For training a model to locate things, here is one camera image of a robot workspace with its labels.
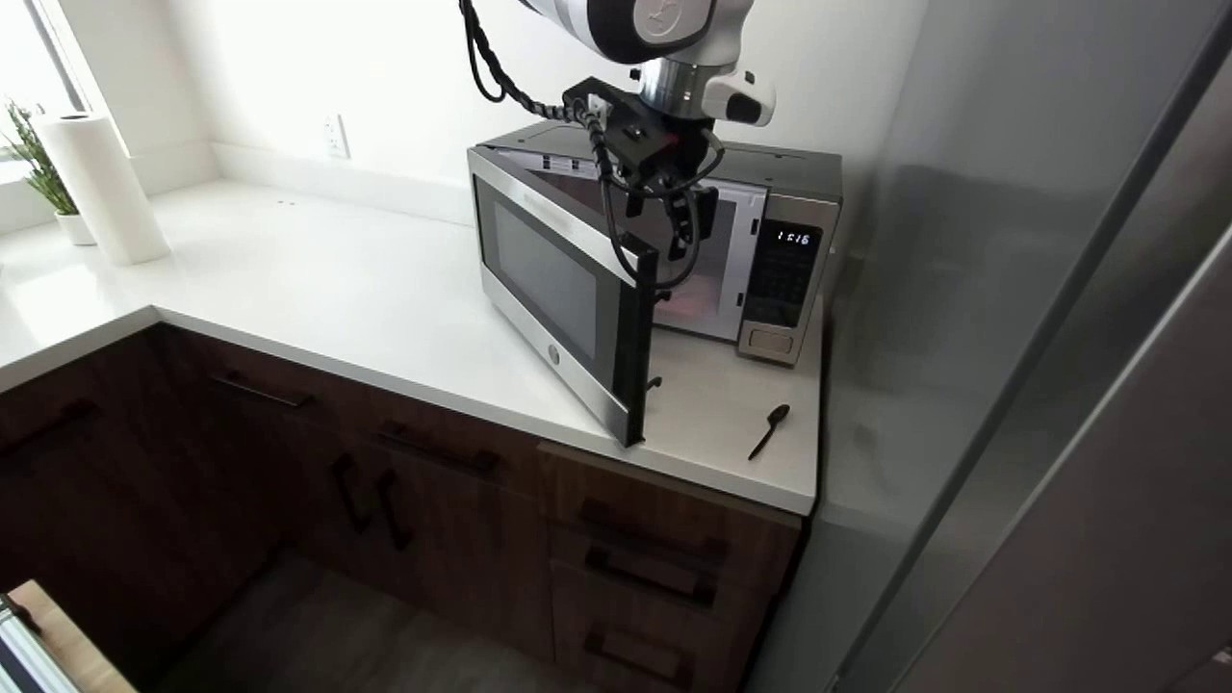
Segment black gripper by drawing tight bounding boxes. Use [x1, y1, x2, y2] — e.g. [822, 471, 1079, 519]
[560, 77, 724, 244]

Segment stainless steel microwave oven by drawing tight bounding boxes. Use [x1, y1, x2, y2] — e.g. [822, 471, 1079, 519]
[465, 123, 841, 442]

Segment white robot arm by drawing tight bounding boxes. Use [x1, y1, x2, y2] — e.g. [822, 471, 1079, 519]
[524, 0, 773, 234]

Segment black pen on counter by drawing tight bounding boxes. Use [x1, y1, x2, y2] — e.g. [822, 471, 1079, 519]
[746, 404, 791, 461]

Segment stainless steel refrigerator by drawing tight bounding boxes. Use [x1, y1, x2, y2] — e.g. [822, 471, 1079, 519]
[741, 0, 1232, 693]

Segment white paper towel roll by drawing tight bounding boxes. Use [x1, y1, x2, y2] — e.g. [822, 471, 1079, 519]
[34, 114, 168, 266]

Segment dark wood base cabinets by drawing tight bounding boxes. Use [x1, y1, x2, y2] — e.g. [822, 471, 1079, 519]
[0, 326, 801, 693]

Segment small green potted plant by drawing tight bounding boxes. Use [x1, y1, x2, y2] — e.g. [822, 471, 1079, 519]
[3, 104, 93, 248]

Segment wooden robot cart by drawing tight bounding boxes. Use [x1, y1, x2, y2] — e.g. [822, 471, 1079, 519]
[3, 580, 133, 693]

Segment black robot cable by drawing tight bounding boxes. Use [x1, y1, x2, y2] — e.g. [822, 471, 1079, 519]
[452, 0, 707, 303]

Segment white wall outlet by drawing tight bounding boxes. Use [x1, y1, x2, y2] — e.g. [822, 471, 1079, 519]
[324, 111, 350, 163]

